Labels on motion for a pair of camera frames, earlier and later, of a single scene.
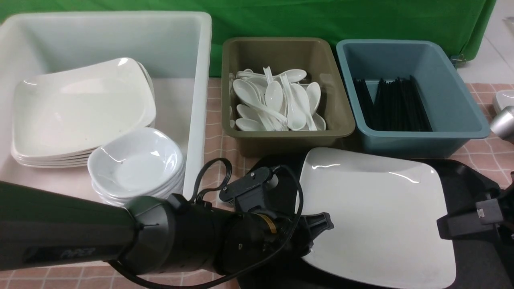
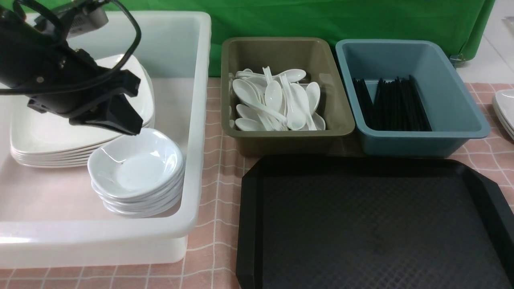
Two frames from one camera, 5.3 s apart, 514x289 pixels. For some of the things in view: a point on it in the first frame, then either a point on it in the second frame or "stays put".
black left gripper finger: x=319 y=222 -> x=115 y=114
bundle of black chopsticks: x=398 y=106 stays put
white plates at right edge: x=505 y=98 stays put
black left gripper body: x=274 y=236 -> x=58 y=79
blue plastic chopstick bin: x=407 y=98 stays put
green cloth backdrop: x=465 y=24 stays put
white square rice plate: x=384 y=211 -> x=33 y=131
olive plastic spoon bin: x=310 y=54 stays put
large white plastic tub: x=175 y=46 stays put
